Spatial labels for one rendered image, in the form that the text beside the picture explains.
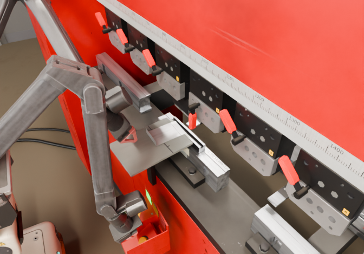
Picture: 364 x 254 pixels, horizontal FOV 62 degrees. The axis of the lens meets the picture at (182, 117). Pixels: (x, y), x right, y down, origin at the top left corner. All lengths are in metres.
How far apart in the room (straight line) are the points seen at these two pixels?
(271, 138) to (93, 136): 0.44
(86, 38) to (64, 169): 1.12
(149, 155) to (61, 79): 0.52
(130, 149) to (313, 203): 0.65
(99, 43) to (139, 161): 0.94
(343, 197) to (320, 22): 0.35
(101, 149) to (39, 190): 1.68
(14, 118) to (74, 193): 1.64
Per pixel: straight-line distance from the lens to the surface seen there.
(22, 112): 0.76
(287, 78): 0.65
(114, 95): 0.94
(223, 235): 1.08
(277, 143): 0.75
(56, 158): 2.63
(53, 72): 0.70
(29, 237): 1.93
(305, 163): 0.72
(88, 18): 1.78
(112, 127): 1.00
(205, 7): 0.78
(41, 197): 2.43
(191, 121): 0.95
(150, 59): 1.06
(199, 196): 1.15
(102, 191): 0.91
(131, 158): 1.11
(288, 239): 1.01
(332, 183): 0.71
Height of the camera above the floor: 1.82
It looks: 41 degrees down
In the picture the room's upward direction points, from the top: 1 degrees counter-clockwise
